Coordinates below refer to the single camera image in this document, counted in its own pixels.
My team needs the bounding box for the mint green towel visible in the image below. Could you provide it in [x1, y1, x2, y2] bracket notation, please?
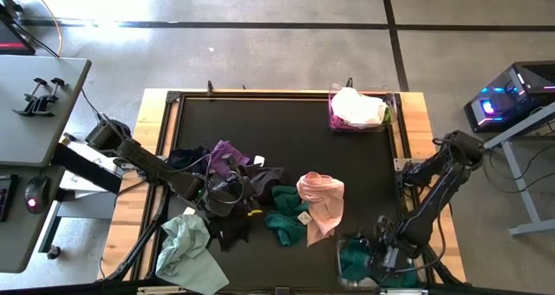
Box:
[154, 213, 230, 295]

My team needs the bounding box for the grey desk with clamps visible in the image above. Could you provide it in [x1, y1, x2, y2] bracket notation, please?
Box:
[0, 54, 93, 168]

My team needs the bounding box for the black mounting bar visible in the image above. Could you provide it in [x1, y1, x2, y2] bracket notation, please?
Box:
[51, 142, 122, 195]

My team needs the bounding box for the black computer mouse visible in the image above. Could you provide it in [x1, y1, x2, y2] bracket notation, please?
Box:
[23, 175, 51, 215]

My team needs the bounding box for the dark navy towel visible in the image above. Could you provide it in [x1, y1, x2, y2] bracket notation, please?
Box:
[166, 145, 213, 174]

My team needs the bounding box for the black keyboard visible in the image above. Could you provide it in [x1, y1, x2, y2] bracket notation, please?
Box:
[0, 173, 19, 223]

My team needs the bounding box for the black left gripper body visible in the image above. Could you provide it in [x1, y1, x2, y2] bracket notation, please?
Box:
[202, 177, 257, 218]

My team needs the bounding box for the magenta towel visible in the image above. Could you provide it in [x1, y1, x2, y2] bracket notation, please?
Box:
[329, 112, 387, 132]

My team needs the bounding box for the black towel with yellow tag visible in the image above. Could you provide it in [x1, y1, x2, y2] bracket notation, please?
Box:
[206, 199, 264, 252]

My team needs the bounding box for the grey desk with mouse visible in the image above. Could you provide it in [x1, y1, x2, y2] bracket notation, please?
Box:
[0, 164, 66, 274]

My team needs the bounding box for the grey metal-legged desk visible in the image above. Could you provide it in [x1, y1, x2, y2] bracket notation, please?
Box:
[483, 102, 555, 238]

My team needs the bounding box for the light pink towel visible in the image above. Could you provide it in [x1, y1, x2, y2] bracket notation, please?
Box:
[296, 171, 346, 247]

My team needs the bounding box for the clear plastic basket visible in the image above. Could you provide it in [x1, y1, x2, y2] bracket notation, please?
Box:
[328, 82, 399, 134]
[336, 233, 428, 290]

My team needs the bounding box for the teal towel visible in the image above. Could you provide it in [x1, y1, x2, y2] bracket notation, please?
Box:
[339, 238, 420, 287]
[264, 185, 311, 247]

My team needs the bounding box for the dark brown-purple towel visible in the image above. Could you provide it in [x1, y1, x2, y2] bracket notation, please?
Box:
[242, 154, 285, 200]

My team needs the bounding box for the purple towel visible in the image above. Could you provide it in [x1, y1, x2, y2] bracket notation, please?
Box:
[210, 139, 252, 177]

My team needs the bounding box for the black desk clamp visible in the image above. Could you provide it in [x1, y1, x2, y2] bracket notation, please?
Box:
[32, 77, 66, 118]
[12, 76, 49, 117]

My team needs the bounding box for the yellow cable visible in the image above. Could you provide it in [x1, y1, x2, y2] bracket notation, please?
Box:
[28, 0, 64, 57]

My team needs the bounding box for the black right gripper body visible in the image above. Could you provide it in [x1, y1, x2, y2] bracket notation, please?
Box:
[370, 216, 411, 272]

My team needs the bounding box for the white towel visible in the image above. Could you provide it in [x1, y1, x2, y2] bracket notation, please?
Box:
[330, 86, 389, 127]

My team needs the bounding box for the black computer tower with lights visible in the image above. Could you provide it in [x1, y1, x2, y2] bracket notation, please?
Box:
[463, 60, 555, 134]

